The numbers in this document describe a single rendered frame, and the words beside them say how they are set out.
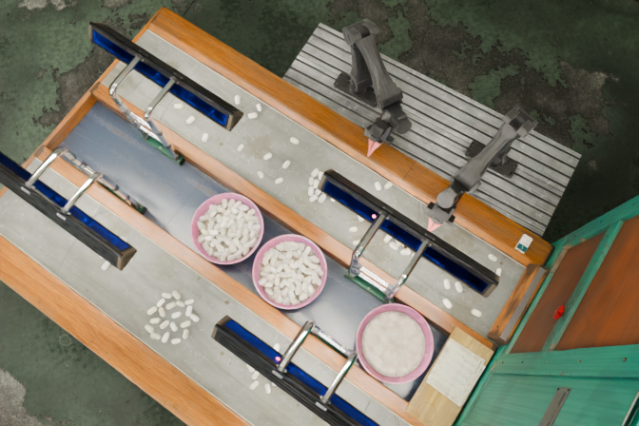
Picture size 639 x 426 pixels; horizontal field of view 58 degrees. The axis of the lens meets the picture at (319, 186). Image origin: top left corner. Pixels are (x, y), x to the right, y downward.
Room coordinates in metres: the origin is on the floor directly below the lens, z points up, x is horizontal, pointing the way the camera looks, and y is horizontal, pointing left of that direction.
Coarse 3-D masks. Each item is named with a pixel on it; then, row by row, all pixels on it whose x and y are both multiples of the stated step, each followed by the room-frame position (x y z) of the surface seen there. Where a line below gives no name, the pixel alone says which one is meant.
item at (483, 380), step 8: (560, 240) 0.39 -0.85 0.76; (560, 248) 0.35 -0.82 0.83; (552, 256) 0.33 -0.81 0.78; (496, 352) 0.02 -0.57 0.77; (496, 360) -0.01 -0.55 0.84; (488, 368) -0.03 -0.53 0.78; (480, 376) -0.06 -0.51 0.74; (488, 376) -0.06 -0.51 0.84; (480, 384) -0.08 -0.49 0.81; (472, 392) -0.11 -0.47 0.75; (480, 392) -0.10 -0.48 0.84; (472, 400) -0.13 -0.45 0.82; (464, 408) -0.15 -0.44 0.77; (472, 408) -0.15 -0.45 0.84; (456, 416) -0.18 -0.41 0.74; (464, 416) -0.18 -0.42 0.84; (456, 424) -0.20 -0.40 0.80
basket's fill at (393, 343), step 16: (384, 320) 0.14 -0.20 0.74; (400, 320) 0.14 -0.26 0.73; (368, 336) 0.10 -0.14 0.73; (384, 336) 0.09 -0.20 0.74; (400, 336) 0.09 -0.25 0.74; (416, 336) 0.09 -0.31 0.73; (368, 352) 0.04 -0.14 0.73; (384, 352) 0.04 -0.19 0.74; (400, 352) 0.04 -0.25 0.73; (416, 352) 0.03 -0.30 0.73; (384, 368) -0.01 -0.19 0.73; (400, 368) -0.02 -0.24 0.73
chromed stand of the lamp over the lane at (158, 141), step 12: (132, 60) 1.01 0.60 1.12; (120, 72) 0.97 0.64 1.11; (120, 84) 0.93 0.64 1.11; (168, 84) 0.91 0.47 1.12; (156, 96) 0.87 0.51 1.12; (120, 108) 0.89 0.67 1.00; (132, 120) 0.89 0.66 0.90; (144, 132) 0.90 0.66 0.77; (156, 132) 0.80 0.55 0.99; (156, 144) 0.87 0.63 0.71; (168, 144) 0.81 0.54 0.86; (168, 156) 0.82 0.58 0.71; (180, 156) 0.81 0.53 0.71
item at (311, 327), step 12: (312, 324) 0.12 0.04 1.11; (300, 336) 0.09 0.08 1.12; (324, 336) 0.09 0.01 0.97; (288, 348) 0.06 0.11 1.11; (336, 348) 0.06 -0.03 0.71; (348, 348) 0.05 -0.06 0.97; (288, 360) 0.02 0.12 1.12; (348, 360) 0.01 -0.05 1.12; (276, 372) -0.01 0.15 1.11; (336, 384) -0.05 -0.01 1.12; (324, 396) -0.08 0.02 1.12; (324, 408) -0.11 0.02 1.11
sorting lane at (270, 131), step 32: (192, 64) 1.20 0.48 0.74; (128, 96) 1.07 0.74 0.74; (224, 96) 1.05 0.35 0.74; (192, 128) 0.92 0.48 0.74; (256, 128) 0.90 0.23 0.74; (288, 128) 0.89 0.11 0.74; (224, 160) 0.78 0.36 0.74; (256, 160) 0.77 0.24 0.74; (288, 160) 0.76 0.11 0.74; (320, 160) 0.76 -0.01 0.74; (352, 160) 0.75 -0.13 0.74; (288, 192) 0.63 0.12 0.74; (320, 192) 0.63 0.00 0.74; (384, 192) 0.61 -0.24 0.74; (320, 224) 0.50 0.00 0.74; (352, 224) 0.50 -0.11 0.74; (448, 224) 0.47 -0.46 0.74; (384, 256) 0.37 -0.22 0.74; (480, 256) 0.35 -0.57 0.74; (416, 288) 0.25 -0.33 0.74; (512, 288) 0.23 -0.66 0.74; (480, 320) 0.12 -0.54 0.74
